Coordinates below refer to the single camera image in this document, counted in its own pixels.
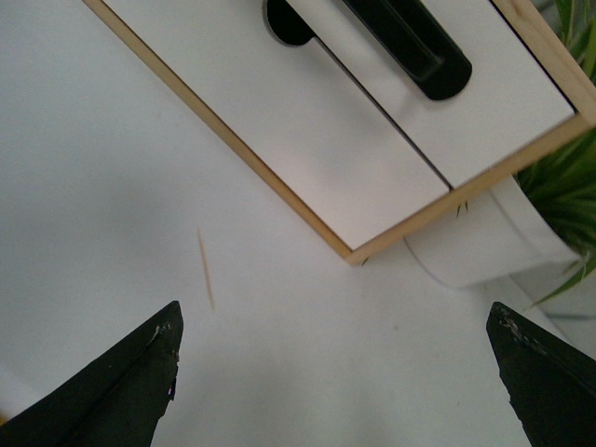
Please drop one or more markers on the black lower drawer handle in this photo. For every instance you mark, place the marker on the black lower drawer handle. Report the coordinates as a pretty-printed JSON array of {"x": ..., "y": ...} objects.
[{"x": 286, "y": 24}]

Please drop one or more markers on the black drawer handle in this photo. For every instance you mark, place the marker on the black drawer handle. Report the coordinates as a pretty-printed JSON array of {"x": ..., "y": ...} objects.
[
  {"x": 417, "y": 42},
  {"x": 286, "y": 24}
]

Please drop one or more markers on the white plant pot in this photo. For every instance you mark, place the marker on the white plant pot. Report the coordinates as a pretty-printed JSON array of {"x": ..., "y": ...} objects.
[{"x": 497, "y": 233}]

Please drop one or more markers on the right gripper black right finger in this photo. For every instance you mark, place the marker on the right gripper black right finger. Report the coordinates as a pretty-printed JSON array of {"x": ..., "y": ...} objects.
[{"x": 551, "y": 385}]

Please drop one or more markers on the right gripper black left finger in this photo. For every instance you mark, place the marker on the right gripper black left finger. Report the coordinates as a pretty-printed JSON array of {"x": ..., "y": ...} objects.
[{"x": 117, "y": 400}]

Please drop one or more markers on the white drawer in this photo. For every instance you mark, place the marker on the white drawer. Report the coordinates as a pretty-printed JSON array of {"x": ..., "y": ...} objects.
[
  {"x": 508, "y": 102},
  {"x": 295, "y": 109}
]

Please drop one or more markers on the green striped spider plant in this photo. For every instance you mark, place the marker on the green striped spider plant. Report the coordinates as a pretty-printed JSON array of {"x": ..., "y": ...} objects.
[{"x": 561, "y": 186}]

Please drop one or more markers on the black upper drawer handle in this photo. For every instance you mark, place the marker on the black upper drawer handle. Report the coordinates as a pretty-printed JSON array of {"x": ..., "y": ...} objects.
[{"x": 417, "y": 42}]

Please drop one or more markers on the light wood drawer cabinet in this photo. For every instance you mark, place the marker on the light wood drawer cabinet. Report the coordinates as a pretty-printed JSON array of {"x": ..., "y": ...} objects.
[{"x": 525, "y": 22}]

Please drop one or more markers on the wooden toothpick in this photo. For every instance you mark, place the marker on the wooden toothpick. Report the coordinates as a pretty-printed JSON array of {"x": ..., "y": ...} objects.
[{"x": 206, "y": 270}]

